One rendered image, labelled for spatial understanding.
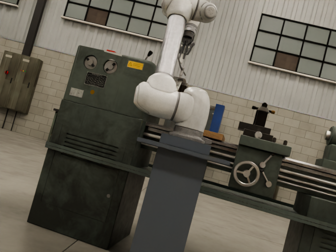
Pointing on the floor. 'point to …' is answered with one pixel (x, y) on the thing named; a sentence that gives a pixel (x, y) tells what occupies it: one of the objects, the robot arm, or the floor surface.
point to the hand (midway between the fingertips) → (181, 58)
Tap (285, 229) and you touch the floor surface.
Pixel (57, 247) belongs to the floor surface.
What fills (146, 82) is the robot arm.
